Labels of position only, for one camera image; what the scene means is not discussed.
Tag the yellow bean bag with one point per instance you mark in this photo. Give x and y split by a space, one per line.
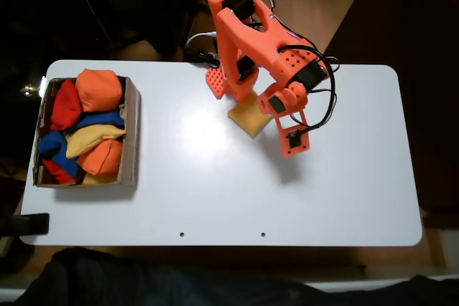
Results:
100 179
89 139
249 116

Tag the brown cardboard box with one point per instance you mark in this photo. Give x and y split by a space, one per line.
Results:
131 141

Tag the orange bean bag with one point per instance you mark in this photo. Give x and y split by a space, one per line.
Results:
102 157
98 89

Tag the red bean bag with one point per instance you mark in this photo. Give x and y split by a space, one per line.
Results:
64 105
59 173

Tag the black power plug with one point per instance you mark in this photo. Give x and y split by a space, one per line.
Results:
206 58

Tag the person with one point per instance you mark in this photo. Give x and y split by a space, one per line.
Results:
143 284

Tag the black clamp stand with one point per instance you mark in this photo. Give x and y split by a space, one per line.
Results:
32 223

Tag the orange camera mount plate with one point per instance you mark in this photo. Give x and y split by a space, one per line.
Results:
287 149

